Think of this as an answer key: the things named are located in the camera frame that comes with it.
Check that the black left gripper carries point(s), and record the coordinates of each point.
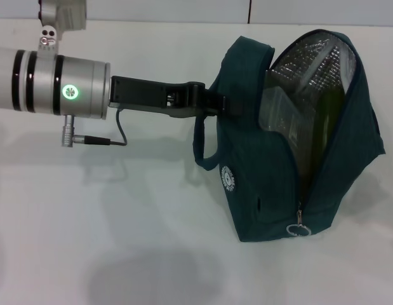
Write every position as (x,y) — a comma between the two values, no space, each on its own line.
(142,93)

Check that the teal insulated lunch bag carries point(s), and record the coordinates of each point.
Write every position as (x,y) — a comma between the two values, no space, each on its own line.
(278,190)

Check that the green cucumber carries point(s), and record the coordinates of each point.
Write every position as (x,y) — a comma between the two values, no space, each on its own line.
(331,124)

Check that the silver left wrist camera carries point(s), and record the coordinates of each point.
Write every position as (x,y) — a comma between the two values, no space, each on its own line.
(63,16)

